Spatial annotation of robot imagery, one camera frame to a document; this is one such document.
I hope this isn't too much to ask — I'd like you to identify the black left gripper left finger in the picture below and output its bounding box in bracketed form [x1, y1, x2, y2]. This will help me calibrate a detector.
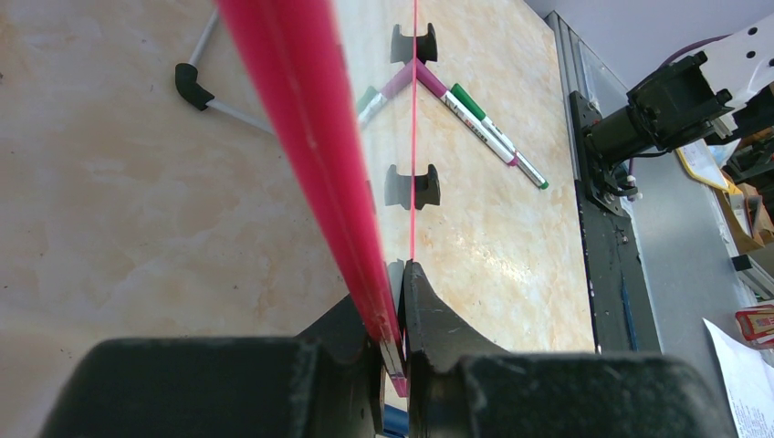
[40, 297, 384, 437]

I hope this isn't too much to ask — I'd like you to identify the black whiteboard stand foot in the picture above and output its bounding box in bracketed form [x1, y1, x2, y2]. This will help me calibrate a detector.
[390, 23, 438, 64]

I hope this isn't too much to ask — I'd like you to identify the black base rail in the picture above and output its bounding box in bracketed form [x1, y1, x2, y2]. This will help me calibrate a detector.
[568, 91, 662, 353]

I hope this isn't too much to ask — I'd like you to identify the green capped marker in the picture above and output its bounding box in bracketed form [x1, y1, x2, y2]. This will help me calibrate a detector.
[451, 83, 549, 190]

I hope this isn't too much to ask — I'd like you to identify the blue capped marker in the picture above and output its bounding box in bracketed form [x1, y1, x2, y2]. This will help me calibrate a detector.
[382, 405, 409, 438]

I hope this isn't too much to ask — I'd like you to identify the pink framed whiteboard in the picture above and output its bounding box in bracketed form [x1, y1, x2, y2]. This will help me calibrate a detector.
[218, 1, 409, 397]

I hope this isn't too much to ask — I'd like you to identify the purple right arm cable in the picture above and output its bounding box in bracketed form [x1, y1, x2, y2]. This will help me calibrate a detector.
[659, 34, 736, 70]

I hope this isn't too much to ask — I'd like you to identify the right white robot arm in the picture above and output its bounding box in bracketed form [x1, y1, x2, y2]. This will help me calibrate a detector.
[581, 16, 773, 175]

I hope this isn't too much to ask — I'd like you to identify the purple capped marker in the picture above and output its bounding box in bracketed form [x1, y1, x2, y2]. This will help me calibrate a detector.
[416, 62, 518, 167]

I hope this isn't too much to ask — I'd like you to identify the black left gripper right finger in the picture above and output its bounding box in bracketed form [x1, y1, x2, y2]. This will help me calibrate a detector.
[402, 261, 736, 437]

